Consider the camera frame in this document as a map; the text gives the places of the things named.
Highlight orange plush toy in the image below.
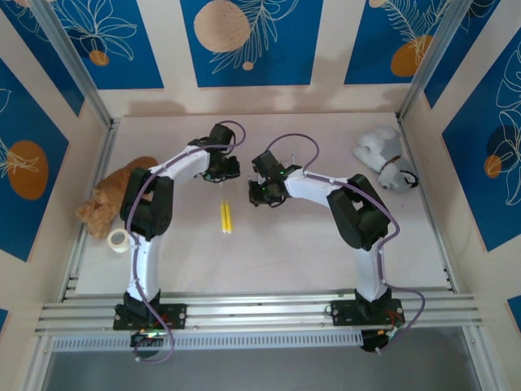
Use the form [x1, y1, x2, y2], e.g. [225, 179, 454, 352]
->
[75, 156, 160, 240]

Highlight white grey plush dog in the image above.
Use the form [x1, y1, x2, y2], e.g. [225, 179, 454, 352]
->
[352, 125, 420, 191]

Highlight white masking tape roll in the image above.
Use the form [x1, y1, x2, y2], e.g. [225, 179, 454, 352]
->
[106, 227, 132, 255]

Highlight aluminium front frame rails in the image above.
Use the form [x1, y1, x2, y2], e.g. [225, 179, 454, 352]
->
[34, 291, 485, 338]

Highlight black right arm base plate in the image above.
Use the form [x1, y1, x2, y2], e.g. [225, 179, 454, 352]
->
[330, 298, 405, 327]

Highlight white slotted cable duct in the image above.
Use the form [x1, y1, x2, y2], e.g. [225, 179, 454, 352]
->
[51, 329, 364, 354]

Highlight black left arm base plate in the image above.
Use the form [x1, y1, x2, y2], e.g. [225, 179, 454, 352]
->
[112, 303, 189, 332]

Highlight aluminium left upright post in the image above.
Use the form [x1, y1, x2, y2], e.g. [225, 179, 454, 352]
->
[28, 0, 115, 128]

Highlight aluminium upright post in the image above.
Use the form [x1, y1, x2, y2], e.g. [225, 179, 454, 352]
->
[28, 0, 115, 128]
[396, 0, 475, 120]

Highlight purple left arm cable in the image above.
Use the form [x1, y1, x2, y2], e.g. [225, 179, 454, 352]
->
[124, 120, 247, 364]

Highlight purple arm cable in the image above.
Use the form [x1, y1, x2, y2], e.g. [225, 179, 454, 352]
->
[124, 120, 247, 364]
[266, 133, 427, 354]

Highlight aluminium right side rail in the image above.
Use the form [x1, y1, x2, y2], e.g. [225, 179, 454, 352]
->
[396, 116, 460, 292]

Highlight aluminium rail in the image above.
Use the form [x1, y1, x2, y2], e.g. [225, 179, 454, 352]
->
[60, 117, 121, 303]
[396, 116, 460, 292]

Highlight aluminium left side rail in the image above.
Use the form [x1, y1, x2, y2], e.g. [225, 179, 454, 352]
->
[60, 117, 121, 303]

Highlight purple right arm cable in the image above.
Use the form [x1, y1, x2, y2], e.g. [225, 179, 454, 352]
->
[266, 133, 427, 354]

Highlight aluminium right upright post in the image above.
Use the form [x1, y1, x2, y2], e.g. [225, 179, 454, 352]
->
[396, 0, 475, 120]

